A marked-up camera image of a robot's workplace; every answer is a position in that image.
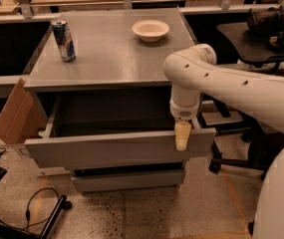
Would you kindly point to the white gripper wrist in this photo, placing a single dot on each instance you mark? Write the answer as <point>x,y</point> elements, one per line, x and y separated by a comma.
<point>184,113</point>

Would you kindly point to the grey top drawer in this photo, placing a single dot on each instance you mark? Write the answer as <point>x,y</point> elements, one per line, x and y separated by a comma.
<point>99,130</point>

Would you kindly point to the grey drawer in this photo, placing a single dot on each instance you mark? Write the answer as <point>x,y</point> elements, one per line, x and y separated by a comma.
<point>99,130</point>
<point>128,180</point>

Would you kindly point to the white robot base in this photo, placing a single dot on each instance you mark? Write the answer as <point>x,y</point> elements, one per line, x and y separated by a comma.
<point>269,217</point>

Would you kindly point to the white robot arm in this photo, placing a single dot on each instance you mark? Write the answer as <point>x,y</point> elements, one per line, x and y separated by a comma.
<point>193,72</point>

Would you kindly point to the grey bottom drawer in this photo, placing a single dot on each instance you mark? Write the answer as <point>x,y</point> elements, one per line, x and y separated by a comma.
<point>128,180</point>

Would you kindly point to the grey drawer cabinet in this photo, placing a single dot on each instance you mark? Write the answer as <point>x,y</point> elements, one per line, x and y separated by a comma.
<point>110,58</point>

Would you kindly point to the black office chair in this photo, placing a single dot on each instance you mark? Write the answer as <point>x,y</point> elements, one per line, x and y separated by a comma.
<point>254,54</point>

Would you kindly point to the white paper bowl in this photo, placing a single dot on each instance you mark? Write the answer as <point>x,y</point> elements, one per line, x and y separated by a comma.
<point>150,30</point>

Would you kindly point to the black bag on desk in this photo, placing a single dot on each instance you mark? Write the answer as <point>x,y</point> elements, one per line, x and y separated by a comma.
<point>270,21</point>

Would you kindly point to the blue silver drink can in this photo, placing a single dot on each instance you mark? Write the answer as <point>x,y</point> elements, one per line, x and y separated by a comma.
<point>64,40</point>

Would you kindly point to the brown cardboard box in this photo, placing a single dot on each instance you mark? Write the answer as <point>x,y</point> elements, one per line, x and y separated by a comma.
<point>21,119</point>

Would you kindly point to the black wheeled stand base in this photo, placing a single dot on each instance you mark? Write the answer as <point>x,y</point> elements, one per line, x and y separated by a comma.
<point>15,233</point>

